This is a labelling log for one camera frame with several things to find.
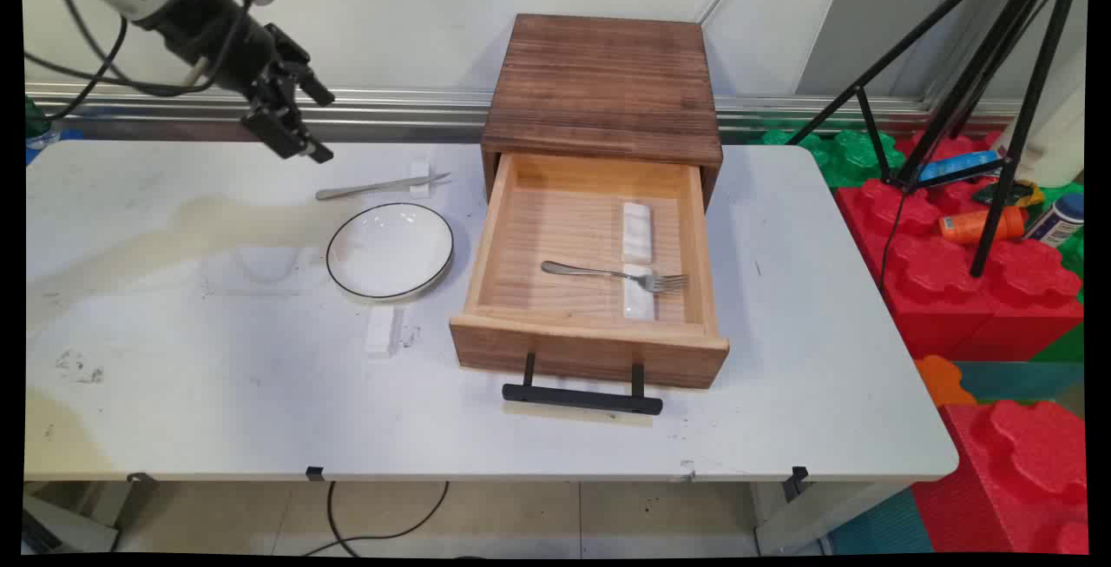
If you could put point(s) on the teal floor mat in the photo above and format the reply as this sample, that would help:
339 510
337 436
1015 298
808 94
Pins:
877 528

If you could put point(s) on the white plastic container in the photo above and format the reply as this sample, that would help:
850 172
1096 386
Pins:
1055 141

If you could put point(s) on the dark wooden drawer cabinet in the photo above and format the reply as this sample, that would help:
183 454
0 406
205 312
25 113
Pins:
603 85

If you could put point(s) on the orange bottle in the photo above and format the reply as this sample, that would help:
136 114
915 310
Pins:
976 225

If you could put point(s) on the orange foam piece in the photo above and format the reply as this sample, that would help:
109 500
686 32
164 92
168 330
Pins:
942 380

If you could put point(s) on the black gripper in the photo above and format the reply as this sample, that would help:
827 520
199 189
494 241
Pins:
217 37

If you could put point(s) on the silver fork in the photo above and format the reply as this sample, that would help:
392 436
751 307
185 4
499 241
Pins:
599 273

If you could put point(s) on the blue tube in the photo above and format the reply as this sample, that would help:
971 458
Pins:
955 166

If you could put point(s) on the large red foam block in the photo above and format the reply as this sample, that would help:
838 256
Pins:
955 289
1015 480

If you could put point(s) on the green foam block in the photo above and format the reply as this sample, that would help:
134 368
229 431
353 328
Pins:
838 154

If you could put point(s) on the white bottle with blue cap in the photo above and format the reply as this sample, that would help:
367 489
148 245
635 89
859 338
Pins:
1057 220

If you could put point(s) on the black tripod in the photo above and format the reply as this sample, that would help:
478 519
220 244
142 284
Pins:
998 55

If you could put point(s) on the green bottle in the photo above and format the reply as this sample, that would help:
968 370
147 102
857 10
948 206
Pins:
35 120

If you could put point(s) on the white cutlery rest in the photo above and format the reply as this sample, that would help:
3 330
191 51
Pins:
420 181
382 332
637 233
638 305

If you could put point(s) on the metal wall rail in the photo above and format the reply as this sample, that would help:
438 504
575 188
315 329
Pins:
391 105

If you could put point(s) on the white plate with black rim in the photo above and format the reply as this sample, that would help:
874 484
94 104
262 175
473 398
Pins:
391 250

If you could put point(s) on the silver table knife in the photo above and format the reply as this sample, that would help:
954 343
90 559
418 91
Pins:
382 187

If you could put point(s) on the dark green yellow packet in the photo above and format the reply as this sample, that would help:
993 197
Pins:
1011 194

